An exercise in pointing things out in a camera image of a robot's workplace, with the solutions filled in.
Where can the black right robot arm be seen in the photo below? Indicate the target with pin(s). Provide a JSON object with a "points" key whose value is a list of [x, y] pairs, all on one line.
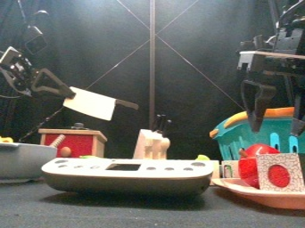
{"points": [[289, 14]]}

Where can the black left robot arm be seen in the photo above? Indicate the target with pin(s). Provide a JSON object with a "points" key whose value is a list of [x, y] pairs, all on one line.
{"points": [[33, 41]]}

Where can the teal basket orange rim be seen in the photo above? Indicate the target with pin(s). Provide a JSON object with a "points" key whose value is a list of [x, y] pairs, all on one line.
{"points": [[238, 135]]}

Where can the red wooden toy box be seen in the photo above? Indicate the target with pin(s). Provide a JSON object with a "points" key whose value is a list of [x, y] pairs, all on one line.
{"points": [[82, 142]]}

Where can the red toy apple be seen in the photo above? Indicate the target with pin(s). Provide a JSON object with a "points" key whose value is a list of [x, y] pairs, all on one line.
{"points": [[249, 166]]}

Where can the small wooden ball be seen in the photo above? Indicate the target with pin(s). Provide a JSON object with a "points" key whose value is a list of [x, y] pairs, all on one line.
{"points": [[66, 151]]}

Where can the yellow toy piece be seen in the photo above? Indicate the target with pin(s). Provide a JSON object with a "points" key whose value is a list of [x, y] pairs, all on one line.
{"points": [[5, 139]]}

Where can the lime green toy piece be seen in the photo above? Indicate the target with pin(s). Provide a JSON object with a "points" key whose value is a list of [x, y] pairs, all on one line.
{"points": [[202, 157]]}

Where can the small white printed box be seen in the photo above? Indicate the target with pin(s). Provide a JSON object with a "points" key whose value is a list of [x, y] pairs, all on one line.
{"points": [[230, 169]]}

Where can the grey toy pan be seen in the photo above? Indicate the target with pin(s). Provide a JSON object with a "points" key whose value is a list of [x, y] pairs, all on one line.
{"points": [[23, 160]]}

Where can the pink plate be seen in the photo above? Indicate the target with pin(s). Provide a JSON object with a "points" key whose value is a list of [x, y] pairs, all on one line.
{"points": [[254, 191]]}

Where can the cream wooden knife block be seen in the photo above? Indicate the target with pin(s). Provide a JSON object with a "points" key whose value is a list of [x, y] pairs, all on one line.
{"points": [[150, 145]]}

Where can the white grey toy scale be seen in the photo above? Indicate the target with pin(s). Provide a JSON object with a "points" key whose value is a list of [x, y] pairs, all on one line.
{"points": [[127, 178]]}

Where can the vertical metal frame pole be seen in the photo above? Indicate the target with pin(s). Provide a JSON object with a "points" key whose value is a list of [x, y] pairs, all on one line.
{"points": [[153, 59]]}

